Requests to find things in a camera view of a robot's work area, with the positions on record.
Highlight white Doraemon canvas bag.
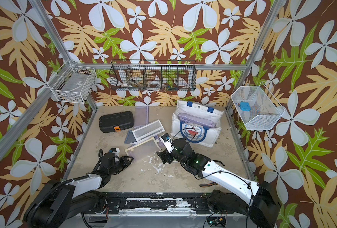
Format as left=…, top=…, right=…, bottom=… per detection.
left=170, top=100, right=224, bottom=148

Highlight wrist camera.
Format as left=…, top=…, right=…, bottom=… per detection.
left=160, top=133, right=174, bottom=153
left=109, top=147, right=120, bottom=157

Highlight white wire basket right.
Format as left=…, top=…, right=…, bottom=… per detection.
left=231, top=83, right=285, bottom=131

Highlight white wire basket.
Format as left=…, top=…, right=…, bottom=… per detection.
left=231, top=83, right=285, bottom=131
left=48, top=61, right=97, bottom=104

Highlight purple mesh pouch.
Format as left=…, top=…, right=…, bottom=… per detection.
left=178, top=113, right=216, bottom=128
left=134, top=106, right=149, bottom=128

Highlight white wire basket left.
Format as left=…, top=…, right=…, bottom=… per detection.
left=48, top=61, right=97, bottom=104

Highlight blue object in basket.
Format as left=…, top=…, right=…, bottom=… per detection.
left=239, top=102, right=251, bottom=112

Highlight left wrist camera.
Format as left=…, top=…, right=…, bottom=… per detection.
left=109, top=147, right=120, bottom=157

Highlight orange black pliers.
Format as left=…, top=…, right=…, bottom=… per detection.
left=199, top=182, right=217, bottom=188

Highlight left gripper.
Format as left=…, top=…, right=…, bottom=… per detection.
left=110, top=155, right=134, bottom=176

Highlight white mesh pouch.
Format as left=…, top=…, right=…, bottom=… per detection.
left=132, top=120, right=165, bottom=142

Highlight black wire basket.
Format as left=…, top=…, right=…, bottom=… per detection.
left=108, top=60, right=197, bottom=91

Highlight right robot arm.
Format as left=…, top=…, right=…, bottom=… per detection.
left=157, top=134, right=282, bottom=228

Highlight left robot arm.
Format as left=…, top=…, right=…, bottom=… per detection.
left=23, top=150, right=134, bottom=228

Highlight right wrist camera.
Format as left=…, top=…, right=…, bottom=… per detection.
left=160, top=133, right=174, bottom=153

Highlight black plastic tool case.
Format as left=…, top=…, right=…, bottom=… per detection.
left=99, top=111, right=134, bottom=133

